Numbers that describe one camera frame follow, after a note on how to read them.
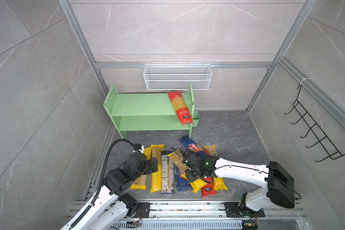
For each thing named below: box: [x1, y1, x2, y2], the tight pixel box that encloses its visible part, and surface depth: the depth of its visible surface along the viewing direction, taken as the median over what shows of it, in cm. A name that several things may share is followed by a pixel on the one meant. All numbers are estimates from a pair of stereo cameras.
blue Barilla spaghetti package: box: [179, 134, 209, 158], surface depth 95 cm
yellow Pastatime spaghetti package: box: [149, 144, 165, 194], surface depth 85 cm
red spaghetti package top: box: [167, 91, 194, 127], surface depth 83 cm
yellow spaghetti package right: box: [213, 177, 229, 191], surface depth 80 cm
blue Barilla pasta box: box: [173, 164, 193, 192], surface depth 79 cm
